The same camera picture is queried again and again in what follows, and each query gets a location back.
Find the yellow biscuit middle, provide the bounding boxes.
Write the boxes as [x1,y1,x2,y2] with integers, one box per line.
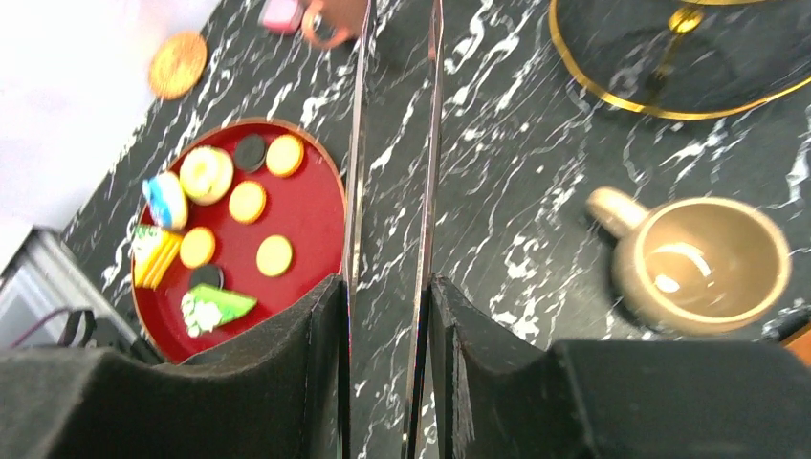
[229,181,267,225]

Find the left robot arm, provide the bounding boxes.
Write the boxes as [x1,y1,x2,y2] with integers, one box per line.
[1,226,160,362]

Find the blue white donut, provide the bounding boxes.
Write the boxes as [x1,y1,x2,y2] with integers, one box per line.
[142,171,188,230]

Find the three-tier glass cake stand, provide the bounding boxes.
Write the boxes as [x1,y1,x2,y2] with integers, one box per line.
[547,1,810,120]

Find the orange wooden rack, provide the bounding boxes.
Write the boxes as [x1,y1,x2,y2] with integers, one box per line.
[781,323,811,367]

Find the green triangular cake slice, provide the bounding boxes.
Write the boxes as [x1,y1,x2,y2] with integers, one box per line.
[180,283,257,338]

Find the yellow biscuit lower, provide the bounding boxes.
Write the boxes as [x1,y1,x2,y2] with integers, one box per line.
[179,227,216,269]

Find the yellow biscuit centre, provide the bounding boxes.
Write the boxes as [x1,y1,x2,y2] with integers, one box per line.
[256,234,294,277]

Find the yellow frosted donut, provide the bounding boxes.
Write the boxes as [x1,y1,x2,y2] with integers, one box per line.
[179,145,234,206]

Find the pink grey eraser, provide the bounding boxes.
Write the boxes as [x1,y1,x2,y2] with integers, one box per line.
[258,0,303,35]

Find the beige mug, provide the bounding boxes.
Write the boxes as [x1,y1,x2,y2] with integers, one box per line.
[586,186,792,336]

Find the black cookie upper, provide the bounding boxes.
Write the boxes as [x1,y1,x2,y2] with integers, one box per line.
[233,134,267,173]

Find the red round tray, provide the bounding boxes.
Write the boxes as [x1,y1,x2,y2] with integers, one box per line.
[132,118,346,363]

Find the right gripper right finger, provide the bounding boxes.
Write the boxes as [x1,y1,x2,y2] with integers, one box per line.
[429,276,810,458]

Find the black sandwich cookie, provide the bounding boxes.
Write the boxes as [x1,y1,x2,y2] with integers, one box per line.
[188,263,225,289]

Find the metal tongs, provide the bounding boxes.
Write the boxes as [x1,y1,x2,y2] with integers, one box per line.
[349,1,433,458]

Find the yellow biscuit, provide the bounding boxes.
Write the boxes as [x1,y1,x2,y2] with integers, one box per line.
[265,134,304,178]
[179,227,216,269]
[256,234,294,277]
[229,181,267,225]

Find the pink mug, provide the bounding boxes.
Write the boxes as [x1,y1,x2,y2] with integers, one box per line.
[300,0,369,49]

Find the yellow biscuit upper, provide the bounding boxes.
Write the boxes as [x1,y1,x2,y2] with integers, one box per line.
[265,134,304,178]

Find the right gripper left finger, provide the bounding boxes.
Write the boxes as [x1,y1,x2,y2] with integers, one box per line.
[1,274,350,458]

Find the yellow layered cake slice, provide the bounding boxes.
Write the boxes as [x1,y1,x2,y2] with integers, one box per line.
[131,224,183,290]

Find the woven coaster left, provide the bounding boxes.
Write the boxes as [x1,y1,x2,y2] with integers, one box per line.
[147,31,208,100]

